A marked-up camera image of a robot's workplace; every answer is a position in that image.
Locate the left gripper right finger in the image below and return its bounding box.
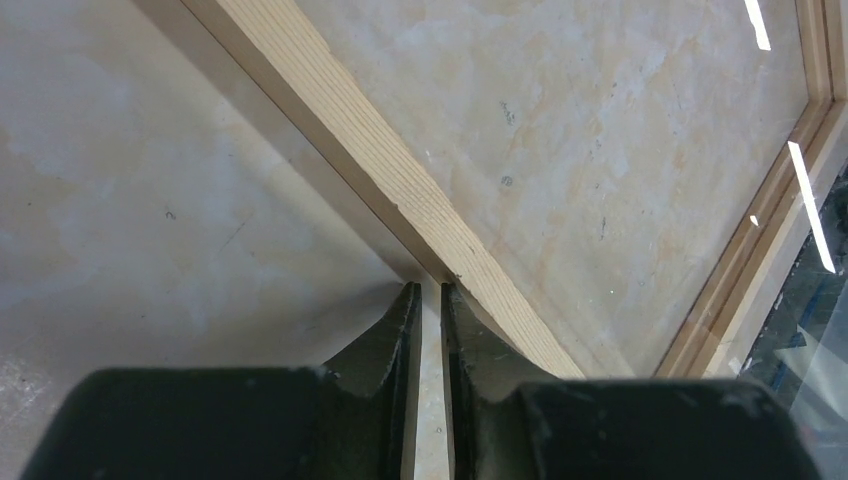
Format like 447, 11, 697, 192
441, 283, 820, 479

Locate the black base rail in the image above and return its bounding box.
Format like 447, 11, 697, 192
738, 165, 848, 412

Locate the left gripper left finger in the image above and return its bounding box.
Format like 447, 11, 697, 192
22, 282, 422, 479

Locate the clear glass sheet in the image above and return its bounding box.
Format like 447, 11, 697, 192
298, 0, 848, 432

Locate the wooden picture frame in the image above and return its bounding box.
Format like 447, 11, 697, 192
188, 1, 847, 377

